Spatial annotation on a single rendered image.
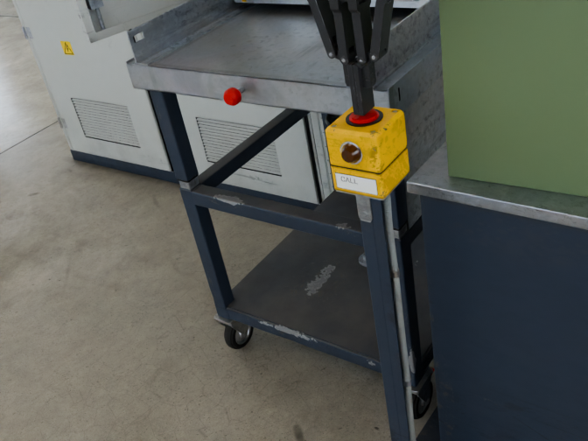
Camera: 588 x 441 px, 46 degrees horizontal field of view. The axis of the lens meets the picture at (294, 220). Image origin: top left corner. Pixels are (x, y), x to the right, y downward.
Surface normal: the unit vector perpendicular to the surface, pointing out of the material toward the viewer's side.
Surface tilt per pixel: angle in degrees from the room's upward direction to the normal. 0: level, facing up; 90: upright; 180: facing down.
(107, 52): 90
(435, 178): 0
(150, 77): 90
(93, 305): 0
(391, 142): 91
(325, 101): 90
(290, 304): 0
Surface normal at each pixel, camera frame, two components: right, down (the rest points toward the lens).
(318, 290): -0.17, -0.82
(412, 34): 0.81, 0.20
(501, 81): -0.53, 0.54
